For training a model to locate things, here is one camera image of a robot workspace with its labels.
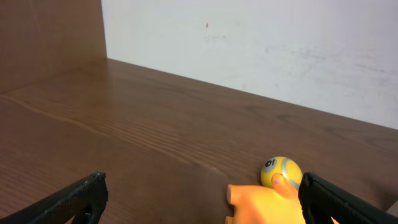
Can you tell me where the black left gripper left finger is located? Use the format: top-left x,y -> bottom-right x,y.
1,172 -> 108,224

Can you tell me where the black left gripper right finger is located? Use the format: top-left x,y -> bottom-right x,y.
298,172 -> 397,224

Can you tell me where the yellow grey toy ball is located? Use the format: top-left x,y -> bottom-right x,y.
260,156 -> 303,190

